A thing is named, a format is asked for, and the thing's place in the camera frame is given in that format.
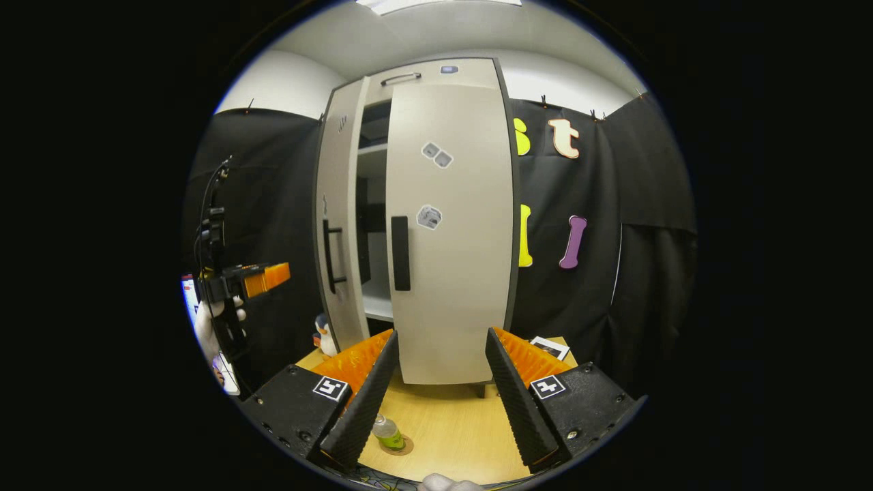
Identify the round wooden coaster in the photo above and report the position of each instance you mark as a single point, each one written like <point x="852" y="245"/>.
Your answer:
<point x="408" y="447"/>

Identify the green label bottle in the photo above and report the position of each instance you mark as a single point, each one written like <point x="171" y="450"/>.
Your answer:
<point x="389" y="433"/>

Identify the large ceiling light panel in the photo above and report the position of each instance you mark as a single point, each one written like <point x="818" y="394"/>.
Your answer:
<point x="436" y="4"/>

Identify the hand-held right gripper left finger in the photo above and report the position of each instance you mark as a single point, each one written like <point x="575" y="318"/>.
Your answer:
<point x="365" y="402"/>

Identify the penguin toy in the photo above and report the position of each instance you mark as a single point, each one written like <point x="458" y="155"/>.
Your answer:
<point x="326" y="337"/>

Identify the white cabinet door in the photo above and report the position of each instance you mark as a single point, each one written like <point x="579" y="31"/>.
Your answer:
<point x="344" y="170"/>
<point x="464" y="273"/>

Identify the white cabinet body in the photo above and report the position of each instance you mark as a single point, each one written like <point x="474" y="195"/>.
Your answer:
<point x="375" y="300"/>

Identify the lit screen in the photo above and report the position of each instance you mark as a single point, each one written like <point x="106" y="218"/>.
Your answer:
<point x="189" y="292"/>

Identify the white cover book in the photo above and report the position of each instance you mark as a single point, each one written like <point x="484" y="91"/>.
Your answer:
<point x="550" y="348"/>

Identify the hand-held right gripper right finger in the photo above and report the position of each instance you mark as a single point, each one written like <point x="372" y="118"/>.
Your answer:
<point x="522" y="402"/>

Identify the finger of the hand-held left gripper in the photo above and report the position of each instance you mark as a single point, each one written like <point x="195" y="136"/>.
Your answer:
<point x="273" y="278"/>

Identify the beige cabinet drawer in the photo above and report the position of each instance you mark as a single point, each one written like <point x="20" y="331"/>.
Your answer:
<point x="470" y="73"/>

